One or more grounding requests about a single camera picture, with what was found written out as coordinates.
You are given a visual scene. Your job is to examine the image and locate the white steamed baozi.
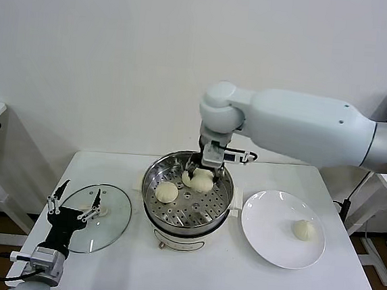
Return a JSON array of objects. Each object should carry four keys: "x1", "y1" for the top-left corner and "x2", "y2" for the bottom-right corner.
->
[
  {"x1": 154, "y1": 180, "x2": 179, "y2": 206},
  {"x1": 180, "y1": 170, "x2": 195, "y2": 189},
  {"x1": 290, "y1": 218, "x2": 319, "y2": 243},
  {"x1": 189, "y1": 166, "x2": 216, "y2": 193}
]

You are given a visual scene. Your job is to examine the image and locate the large white round plate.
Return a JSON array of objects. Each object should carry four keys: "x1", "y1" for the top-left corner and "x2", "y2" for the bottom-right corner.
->
[{"x1": 236, "y1": 187, "x2": 331, "y2": 273}]

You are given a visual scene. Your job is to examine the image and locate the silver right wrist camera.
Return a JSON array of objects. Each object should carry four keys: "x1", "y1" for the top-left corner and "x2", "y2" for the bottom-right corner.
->
[{"x1": 201, "y1": 142, "x2": 259, "y2": 172}]

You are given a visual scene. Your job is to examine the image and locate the stainless steel steamer basket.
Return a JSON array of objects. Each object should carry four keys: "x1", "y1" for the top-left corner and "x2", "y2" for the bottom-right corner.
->
[{"x1": 138, "y1": 147, "x2": 238, "y2": 233}]

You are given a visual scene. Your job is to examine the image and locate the white laptop stand table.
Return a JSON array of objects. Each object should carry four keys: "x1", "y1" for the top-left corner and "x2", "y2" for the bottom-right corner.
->
[{"x1": 339, "y1": 170, "x2": 387, "y2": 288}]

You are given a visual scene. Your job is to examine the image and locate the black left camera cable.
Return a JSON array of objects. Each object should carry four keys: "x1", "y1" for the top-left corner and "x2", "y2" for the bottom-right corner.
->
[{"x1": 0, "y1": 252, "x2": 38, "y2": 287}]

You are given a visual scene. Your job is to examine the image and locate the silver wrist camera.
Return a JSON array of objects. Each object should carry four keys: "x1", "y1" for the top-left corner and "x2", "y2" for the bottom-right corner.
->
[
  {"x1": 201, "y1": 142, "x2": 259, "y2": 172},
  {"x1": 9, "y1": 244, "x2": 58, "y2": 269}
]

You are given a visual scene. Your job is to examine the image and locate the round glass pot lid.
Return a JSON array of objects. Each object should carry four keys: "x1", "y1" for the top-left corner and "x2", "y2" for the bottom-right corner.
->
[{"x1": 51, "y1": 179, "x2": 134, "y2": 258}]

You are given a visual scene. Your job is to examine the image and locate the black power strip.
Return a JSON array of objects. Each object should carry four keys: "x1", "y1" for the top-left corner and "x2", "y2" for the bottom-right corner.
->
[{"x1": 331, "y1": 196, "x2": 352, "y2": 222}]

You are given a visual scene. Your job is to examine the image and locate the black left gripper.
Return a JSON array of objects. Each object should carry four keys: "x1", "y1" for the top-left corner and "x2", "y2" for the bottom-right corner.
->
[{"x1": 42, "y1": 177, "x2": 105, "y2": 256}]

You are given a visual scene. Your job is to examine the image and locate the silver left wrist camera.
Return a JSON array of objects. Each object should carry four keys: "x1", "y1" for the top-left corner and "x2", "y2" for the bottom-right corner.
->
[{"x1": 9, "y1": 244, "x2": 58, "y2": 269}]

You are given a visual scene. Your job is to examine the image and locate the black laptop power cable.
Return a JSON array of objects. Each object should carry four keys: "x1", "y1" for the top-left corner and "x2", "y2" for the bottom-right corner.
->
[{"x1": 346, "y1": 170, "x2": 375, "y2": 204}]

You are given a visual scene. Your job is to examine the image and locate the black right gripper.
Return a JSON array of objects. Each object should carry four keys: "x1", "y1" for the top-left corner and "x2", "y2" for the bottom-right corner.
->
[{"x1": 182, "y1": 134, "x2": 230, "y2": 187}]

